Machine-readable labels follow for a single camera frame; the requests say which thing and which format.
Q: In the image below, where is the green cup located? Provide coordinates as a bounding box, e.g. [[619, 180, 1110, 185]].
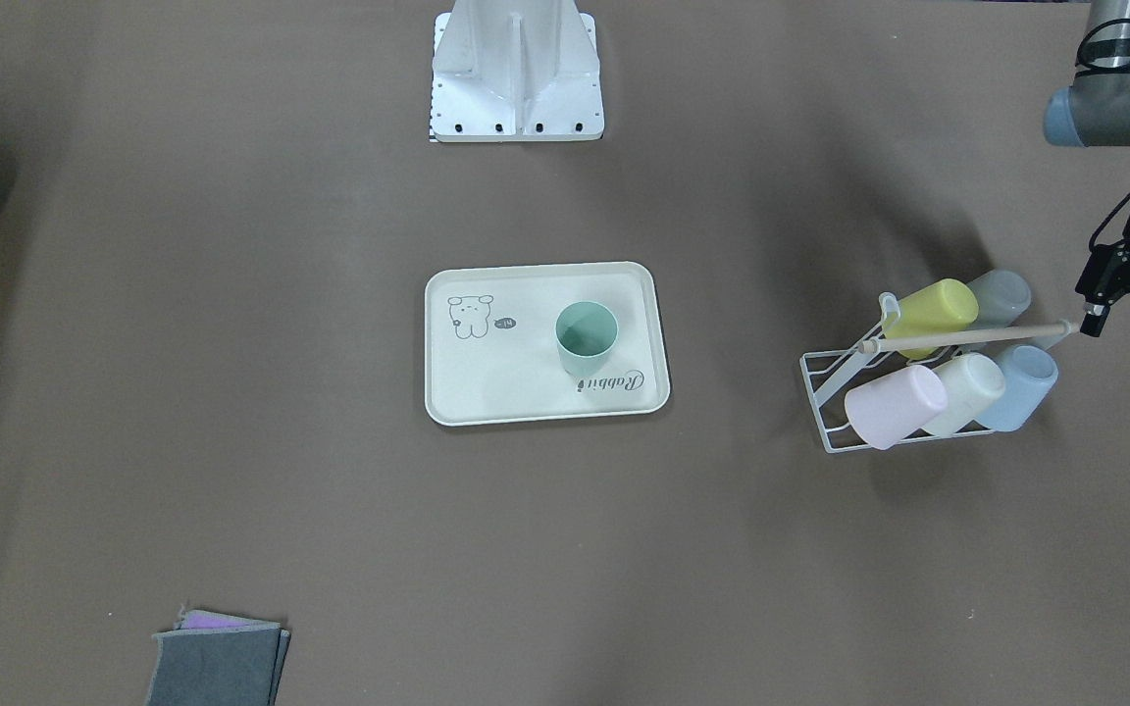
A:
[[553, 300, 620, 378]]

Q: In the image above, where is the light blue cup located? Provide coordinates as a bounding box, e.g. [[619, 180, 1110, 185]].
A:
[[974, 345, 1061, 432]]

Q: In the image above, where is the grey cup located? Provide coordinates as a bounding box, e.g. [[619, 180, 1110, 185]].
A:
[[967, 269, 1032, 329]]

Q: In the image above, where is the cream white cup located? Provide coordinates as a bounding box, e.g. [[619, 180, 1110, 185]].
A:
[[922, 352, 1007, 436]]

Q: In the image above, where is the yellow cup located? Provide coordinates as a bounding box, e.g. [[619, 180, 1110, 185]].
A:
[[883, 278, 979, 339]]

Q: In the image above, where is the pink cup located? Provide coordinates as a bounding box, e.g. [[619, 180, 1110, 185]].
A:
[[845, 365, 948, 450]]

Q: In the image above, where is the cream rabbit tray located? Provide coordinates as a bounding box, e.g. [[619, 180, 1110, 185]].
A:
[[423, 261, 671, 428]]

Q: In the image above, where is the grey folded cloth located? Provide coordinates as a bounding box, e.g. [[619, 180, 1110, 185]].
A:
[[145, 624, 292, 705]]

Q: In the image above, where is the purple cloth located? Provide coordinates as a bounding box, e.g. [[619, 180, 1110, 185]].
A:
[[172, 609, 271, 631]]

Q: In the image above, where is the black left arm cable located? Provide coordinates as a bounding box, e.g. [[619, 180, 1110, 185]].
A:
[[1075, 20, 1130, 252]]

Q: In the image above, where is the white wire cup rack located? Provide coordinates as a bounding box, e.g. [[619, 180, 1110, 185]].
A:
[[798, 293, 991, 453]]

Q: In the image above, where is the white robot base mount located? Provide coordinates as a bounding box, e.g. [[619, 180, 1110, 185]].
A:
[[428, 1, 606, 143]]

